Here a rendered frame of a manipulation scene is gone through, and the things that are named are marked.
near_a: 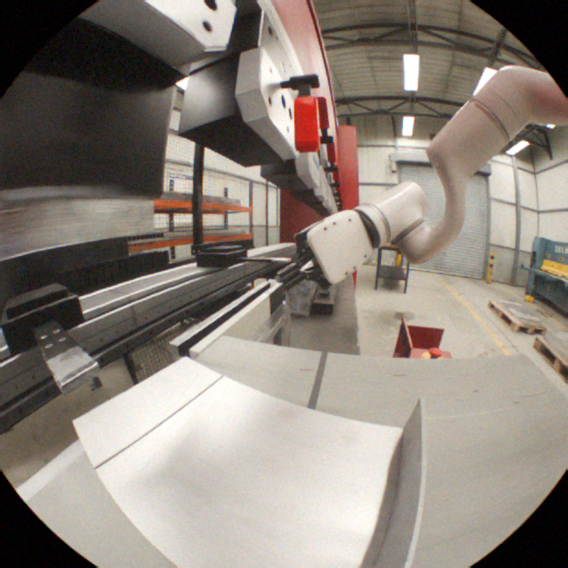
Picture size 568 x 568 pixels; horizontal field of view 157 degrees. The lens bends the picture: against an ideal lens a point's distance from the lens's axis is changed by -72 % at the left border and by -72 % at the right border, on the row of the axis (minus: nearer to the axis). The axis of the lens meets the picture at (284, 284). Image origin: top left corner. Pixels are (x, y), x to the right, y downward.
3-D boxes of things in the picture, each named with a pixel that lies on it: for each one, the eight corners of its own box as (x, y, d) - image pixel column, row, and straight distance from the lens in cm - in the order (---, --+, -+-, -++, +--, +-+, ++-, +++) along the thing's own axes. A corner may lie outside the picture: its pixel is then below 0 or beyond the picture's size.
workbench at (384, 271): (408, 294, 422) (415, 215, 411) (372, 289, 419) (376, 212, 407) (402, 277, 597) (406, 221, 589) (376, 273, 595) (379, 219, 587)
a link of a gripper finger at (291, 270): (309, 260, 35) (275, 281, 35) (300, 243, 35) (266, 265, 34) (315, 263, 32) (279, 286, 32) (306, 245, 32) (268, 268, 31)
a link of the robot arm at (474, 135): (528, 181, 47) (419, 262, 48) (469, 110, 48) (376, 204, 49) (542, 178, 38) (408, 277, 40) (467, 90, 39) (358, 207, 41)
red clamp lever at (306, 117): (323, 147, 19) (317, 70, 25) (277, 150, 20) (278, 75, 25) (325, 154, 21) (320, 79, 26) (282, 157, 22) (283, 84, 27)
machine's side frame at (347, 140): (350, 329, 244) (355, 124, 250) (279, 322, 253) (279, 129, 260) (350, 321, 266) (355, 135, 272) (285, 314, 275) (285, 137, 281)
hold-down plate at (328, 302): (332, 314, 53) (333, 303, 51) (311, 313, 53) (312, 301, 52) (337, 285, 81) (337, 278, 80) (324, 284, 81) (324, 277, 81)
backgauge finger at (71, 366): (30, 442, 17) (-16, 370, 15) (10, 333, 41) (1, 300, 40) (147, 359, 18) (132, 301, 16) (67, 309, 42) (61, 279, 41)
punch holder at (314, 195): (322, 194, 54) (320, 136, 59) (289, 195, 56) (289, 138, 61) (326, 202, 69) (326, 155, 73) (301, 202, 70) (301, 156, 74)
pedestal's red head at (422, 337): (443, 406, 66) (468, 351, 57) (391, 402, 61) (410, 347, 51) (431, 366, 81) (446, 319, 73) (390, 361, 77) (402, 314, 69)
